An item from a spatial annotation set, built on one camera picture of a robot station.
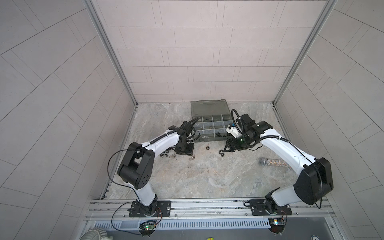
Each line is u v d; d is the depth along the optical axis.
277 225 0.68
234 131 0.75
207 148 0.92
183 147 0.74
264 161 0.82
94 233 0.63
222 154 0.89
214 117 1.05
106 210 0.71
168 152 0.90
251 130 0.59
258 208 0.71
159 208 0.70
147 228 0.64
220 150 0.90
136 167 0.45
